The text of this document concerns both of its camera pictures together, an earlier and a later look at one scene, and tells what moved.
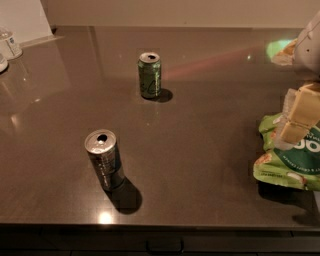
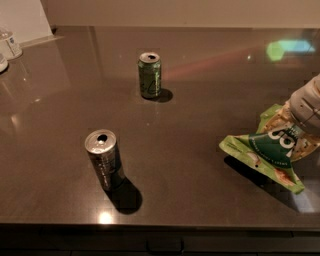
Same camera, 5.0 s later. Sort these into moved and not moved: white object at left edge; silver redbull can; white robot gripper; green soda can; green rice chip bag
Moved: white robot gripper; green rice chip bag
Not moved: green soda can; white object at left edge; silver redbull can
